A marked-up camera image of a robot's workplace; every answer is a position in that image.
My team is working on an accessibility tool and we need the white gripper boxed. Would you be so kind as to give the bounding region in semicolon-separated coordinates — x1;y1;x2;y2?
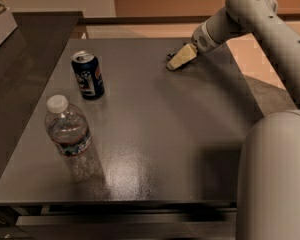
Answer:
167;23;219;71

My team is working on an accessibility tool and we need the dark blueberry rxbar wrapper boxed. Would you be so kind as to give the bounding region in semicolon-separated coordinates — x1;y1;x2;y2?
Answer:
166;53;176;61

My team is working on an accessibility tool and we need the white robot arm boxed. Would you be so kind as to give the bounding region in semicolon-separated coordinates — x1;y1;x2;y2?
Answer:
167;0;300;240

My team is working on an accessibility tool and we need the blue pepsi can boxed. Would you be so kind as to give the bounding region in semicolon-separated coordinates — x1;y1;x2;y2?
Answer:
71;50;105;100

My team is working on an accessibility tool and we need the clear plastic water bottle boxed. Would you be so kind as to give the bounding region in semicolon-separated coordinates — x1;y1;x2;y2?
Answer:
45;95;103;182

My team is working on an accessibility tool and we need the dark side counter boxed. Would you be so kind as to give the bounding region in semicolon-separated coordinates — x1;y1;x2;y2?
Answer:
0;11;83;178

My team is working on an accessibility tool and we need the white box at left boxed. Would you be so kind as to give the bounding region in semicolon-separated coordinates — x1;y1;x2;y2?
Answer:
0;9;17;45

